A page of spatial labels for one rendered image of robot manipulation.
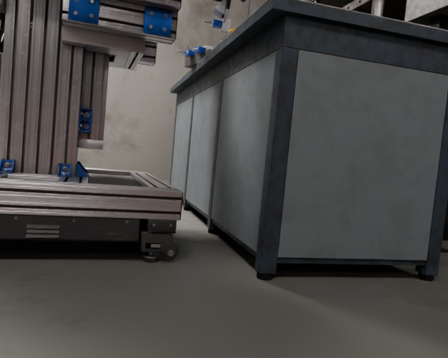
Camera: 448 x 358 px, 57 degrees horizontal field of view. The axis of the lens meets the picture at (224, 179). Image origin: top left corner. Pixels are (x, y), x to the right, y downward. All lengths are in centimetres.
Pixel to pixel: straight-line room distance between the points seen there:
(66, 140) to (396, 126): 110
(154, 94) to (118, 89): 38
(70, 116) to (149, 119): 303
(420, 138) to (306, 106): 41
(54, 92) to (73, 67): 11
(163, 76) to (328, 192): 353
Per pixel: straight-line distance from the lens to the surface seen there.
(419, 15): 225
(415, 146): 144
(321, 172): 125
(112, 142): 450
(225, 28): 194
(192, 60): 223
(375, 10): 232
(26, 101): 158
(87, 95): 161
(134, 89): 455
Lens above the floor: 36
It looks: 4 degrees down
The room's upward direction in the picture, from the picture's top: 5 degrees clockwise
